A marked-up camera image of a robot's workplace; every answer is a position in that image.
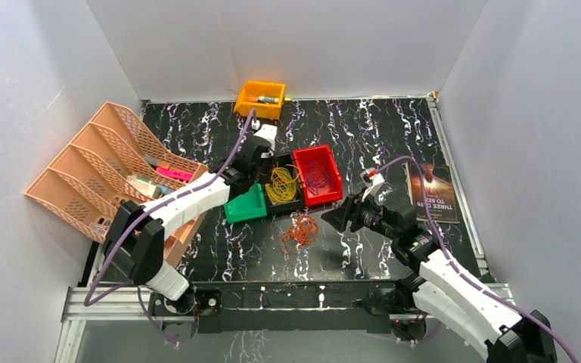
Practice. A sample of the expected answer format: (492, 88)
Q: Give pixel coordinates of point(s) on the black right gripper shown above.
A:
(349, 209)

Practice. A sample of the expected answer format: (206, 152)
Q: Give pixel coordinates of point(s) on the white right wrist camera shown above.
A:
(373, 180)

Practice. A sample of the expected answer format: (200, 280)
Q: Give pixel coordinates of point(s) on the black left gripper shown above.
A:
(262, 157)

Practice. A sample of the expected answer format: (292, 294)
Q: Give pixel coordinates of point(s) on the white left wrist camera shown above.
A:
(265, 131)

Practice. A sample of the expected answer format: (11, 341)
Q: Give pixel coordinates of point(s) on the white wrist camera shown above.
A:
(265, 131)
(373, 180)

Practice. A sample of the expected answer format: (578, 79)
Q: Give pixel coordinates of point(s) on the yellow plastic bin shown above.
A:
(246, 100)

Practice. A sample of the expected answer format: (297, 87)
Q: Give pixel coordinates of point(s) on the black plastic bin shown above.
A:
(282, 188)

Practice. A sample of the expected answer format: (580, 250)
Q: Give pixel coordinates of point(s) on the green battery in bin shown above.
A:
(267, 100)

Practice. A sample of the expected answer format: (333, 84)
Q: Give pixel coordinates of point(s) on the pink plastic file organizer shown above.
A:
(85, 183)

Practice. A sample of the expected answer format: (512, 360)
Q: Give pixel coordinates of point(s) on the red plastic bin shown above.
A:
(319, 175)

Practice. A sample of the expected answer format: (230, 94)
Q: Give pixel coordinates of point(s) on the dark book three days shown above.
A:
(436, 190)

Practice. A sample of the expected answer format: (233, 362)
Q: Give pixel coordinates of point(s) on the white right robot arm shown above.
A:
(438, 285)

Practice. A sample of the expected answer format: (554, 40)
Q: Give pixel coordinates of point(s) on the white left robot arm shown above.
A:
(135, 241)

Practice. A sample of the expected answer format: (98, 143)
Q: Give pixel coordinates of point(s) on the green plastic bin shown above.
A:
(250, 205)

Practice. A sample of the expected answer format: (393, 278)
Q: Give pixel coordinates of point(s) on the white box in organizer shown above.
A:
(146, 188)

